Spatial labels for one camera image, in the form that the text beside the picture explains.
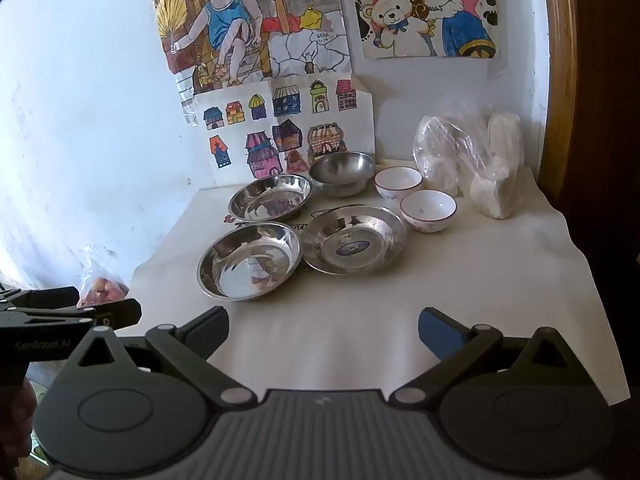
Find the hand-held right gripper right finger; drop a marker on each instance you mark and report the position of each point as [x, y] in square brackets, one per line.
[440, 332]

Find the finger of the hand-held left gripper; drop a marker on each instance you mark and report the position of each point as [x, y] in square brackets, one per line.
[50, 297]
[120, 312]

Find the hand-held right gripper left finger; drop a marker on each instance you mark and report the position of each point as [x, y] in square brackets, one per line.
[205, 332]

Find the wide stainless steel bowl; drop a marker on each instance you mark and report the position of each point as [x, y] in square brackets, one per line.
[250, 265]

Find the white bowl with red rim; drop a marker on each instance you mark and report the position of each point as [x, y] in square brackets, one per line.
[398, 182]
[428, 210]

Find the steel plate with blue label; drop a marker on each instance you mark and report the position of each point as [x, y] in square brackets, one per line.
[355, 242]

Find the shallow stainless steel bowl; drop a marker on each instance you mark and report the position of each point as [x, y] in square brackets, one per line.
[270, 200]

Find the deep stainless steel bowl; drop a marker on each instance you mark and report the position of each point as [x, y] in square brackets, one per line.
[342, 175]

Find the bag of red fruit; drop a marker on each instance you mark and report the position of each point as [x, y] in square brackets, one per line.
[102, 287]

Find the white printed table cloth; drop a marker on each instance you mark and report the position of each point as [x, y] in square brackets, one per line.
[500, 285]

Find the bag of white buns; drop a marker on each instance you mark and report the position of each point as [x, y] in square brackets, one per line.
[500, 180]

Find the clear plastic bag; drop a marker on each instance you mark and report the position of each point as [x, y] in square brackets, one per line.
[440, 150]

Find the colourful houses drawing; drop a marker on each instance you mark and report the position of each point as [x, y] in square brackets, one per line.
[280, 120]

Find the child with fan drawing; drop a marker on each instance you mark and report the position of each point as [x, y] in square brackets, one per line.
[225, 20]

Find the teddy bear drawing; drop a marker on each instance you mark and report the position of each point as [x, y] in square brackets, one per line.
[400, 15]

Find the brown wooden frame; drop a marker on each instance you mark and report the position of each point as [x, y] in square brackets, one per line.
[565, 85]

